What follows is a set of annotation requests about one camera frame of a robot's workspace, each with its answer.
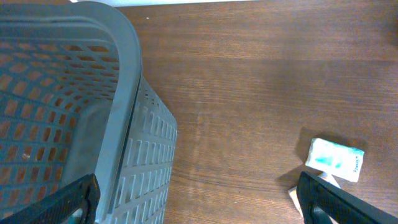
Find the grey plastic basket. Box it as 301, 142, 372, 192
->
1, 2, 178, 223

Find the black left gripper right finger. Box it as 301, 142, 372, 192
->
295, 170, 398, 224

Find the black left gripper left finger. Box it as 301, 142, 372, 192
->
1, 174, 101, 224

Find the orange Kleenex tissue pack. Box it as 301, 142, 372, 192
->
288, 172, 341, 224

